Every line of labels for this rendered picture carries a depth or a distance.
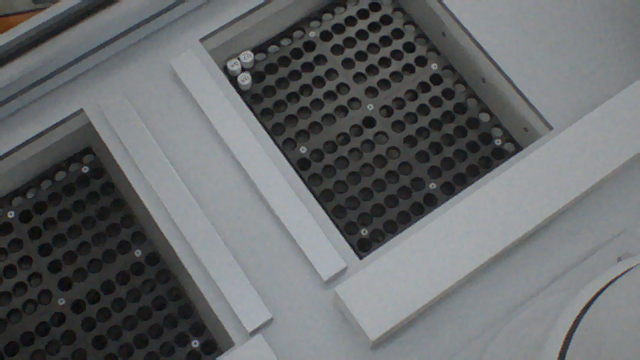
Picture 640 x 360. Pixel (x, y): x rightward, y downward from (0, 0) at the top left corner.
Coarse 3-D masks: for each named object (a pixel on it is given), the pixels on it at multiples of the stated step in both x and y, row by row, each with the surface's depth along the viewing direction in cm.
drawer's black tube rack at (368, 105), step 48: (336, 48) 78; (384, 48) 75; (432, 48) 75; (240, 96) 76; (288, 96) 73; (336, 96) 73; (384, 96) 73; (432, 96) 73; (288, 144) 74; (336, 144) 71; (384, 144) 71; (432, 144) 72; (480, 144) 71; (336, 192) 70; (384, 192) 70; (432, 192) 69; (384, 240) 68
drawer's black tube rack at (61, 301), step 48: (48, 192) 69; (96, 192) 70; (0, 240) 68; (48, 240) 68; (96, 240) 71; (144, 240) 71; (0, 288) 66; (48, 288) 66; (96, 288) 66; (144, 288) 69; (0, 336) 65; (48, 336) 65; (96, 336) 65; (144, 336) 68; (192, 336) 65
